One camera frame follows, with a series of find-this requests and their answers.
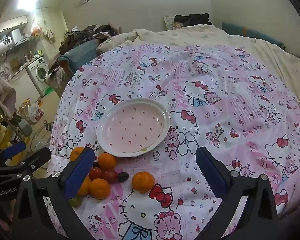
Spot dark clothes pile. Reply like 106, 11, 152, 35
174, 13, 213, 27

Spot pink strawberry print plate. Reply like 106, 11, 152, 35
96, 99, 171, 158

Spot white water heater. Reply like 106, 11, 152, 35
0, 36, 15, 57

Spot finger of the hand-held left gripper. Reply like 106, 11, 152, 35
0, 141, 27, 167
0, 147, 52, 180

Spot orange mandarin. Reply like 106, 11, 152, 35
69, 147, 87, 162
98, 152, 117, 170
132, 171, 156, 193
89, 178, 111, 200
77, 176, 92, 197

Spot white wall cabinets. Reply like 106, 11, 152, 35
0, 15, 28, 34

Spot silver range hood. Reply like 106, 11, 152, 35
10, 28, 32, 46

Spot white plastic bag red print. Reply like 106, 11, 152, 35
27, 101, 44, 123

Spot pink towel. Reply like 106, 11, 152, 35
0, 75, 17, 119

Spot pink cartoon printed blanket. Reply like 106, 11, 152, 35
48, 44, 300, 240

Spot green grape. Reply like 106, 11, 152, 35
69, 196, 82, 208

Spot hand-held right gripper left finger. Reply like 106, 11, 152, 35
11, 147, 95, 240

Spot yellow rack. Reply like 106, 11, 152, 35
0, 114, 28, 167

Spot red cherry tomato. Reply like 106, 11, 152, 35
89, 167, 103, 180
102, 169, 118, 183

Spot orange hanging bag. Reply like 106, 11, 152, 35
31, 21, 44, 37

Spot kitchen counter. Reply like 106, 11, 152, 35
0, 55, 42, 83

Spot blue grey cushion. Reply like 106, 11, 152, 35
57, 41, 101, 73

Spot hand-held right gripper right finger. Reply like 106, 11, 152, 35
195, 146, 280, 240

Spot floral pillow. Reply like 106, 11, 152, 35
163, 16, 184, 31

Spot heap of dark clothes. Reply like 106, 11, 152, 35
59, 24, 120, 55

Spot blue pillow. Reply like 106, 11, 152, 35
221, 22, 286, 50

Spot white washing machine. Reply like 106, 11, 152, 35
26, 56, 51, 98

